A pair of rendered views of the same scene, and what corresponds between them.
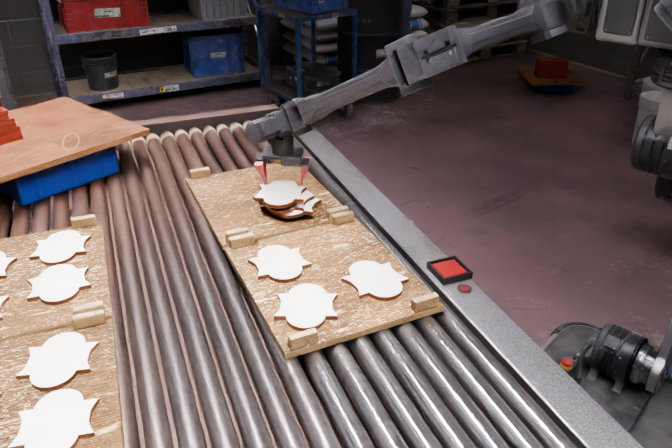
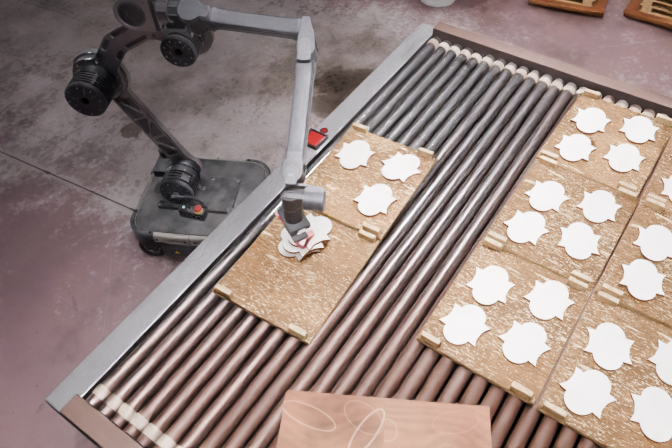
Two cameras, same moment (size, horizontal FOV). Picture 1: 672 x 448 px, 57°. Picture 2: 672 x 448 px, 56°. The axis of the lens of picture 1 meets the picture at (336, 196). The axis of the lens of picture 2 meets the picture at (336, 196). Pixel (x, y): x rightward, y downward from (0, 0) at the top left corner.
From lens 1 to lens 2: 2.48 m
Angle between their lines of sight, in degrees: 87
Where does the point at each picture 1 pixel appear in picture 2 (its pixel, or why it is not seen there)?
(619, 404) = (214, 185)
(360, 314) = (386, 148)
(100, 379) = (515, 205)
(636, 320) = (60, 231)
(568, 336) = (153, 226)
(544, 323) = (90, 283)
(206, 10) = not seen: outside the picture
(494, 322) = (343, 112)
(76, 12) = not seen: outside the picture
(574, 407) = (378, 78)
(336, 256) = (344, 182)
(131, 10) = not seen: outside the picture
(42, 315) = (514, 268)
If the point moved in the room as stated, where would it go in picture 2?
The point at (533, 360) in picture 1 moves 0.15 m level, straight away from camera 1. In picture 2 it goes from (360, 94) to (323, 100)
